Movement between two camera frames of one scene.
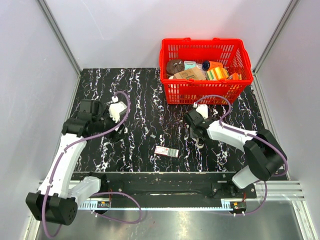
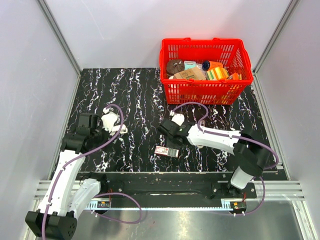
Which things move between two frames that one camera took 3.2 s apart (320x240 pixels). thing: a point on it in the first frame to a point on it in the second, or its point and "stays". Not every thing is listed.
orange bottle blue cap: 208,64 stays
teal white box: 189,64 stays
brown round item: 174,66 stays
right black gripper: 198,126 to 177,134
